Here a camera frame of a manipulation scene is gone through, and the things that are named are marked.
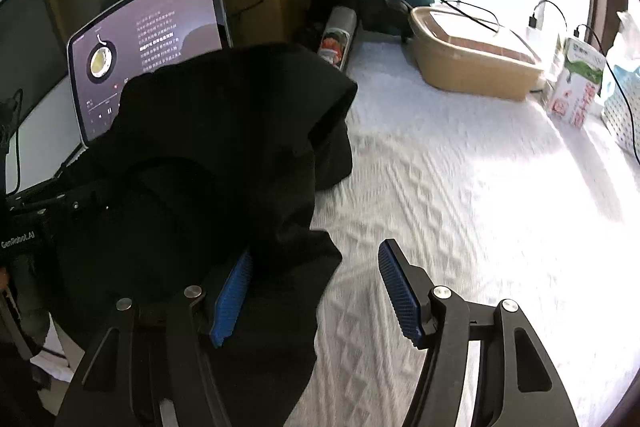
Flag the tan food container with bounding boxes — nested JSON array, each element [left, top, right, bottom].
[[409, 6, 546, 102]]

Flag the long black charging cable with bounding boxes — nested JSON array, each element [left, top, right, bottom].
[[574, 23, 640, 142]]

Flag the grey tablet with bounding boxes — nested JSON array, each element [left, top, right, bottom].
[[66, 0, 233, 146]]

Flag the blue plastic pack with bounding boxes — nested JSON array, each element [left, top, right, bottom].
[[602, 64, 640, 108]]

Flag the white crumpled plastic bag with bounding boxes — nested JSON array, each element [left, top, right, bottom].
[[605, 9, 640, 72]]

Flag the white charger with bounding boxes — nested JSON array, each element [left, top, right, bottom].
[[525, 24, 543, 58]]

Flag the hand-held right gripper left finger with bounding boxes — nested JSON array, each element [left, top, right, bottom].
[[52, 248, 255, 427]]

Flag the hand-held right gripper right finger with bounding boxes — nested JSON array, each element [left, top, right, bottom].
[[378, 238, 581, 427]]

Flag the cylindrical snack can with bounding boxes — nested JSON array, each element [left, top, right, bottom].
[[317, 5, 358, 72]]

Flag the white perforated basket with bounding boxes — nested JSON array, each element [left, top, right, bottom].
[[600, 72, 640, 158]]

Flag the black pants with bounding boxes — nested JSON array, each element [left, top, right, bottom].
[[50, 42, 358, 427]]

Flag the short black charging cable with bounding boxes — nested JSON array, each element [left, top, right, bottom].
[[527, 0, 568, 30]]

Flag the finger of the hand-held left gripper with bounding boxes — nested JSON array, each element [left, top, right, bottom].
[[10, 184, 111, 215]]

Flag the green white milk carton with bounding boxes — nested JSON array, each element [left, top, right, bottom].
[[546, 37, 606, 130]]

